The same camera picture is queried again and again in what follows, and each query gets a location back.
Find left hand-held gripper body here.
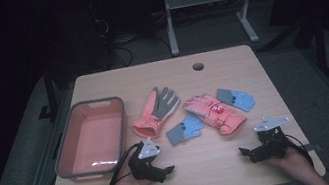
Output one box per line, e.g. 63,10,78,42
124,135,170,185

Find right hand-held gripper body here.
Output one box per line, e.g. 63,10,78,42
243,112,297,165

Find small blue glove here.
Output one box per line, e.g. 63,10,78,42
163,110,208,148
214,82,258,119

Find pink basin with grey rim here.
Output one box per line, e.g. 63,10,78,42
44,93,136,185

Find person's right hand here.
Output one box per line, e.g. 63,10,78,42
264,143,317,185

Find pink glove with red label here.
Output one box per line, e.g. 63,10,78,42
181,87,250,142

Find pink glove with grey palm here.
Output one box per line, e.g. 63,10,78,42
126,82,187,143

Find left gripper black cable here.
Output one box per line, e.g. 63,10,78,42
97,143,145,185

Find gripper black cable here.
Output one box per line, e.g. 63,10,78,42
281,129,317,172
97,143,145,185

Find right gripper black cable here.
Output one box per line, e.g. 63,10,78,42
281,129,317,172

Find grey table cable grommet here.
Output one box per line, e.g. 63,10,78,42
191,61,206,72

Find black stand post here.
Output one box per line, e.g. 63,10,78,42
30,65,63,125
308,15,329,79

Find black cables on floor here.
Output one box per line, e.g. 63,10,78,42
87,0,175,72

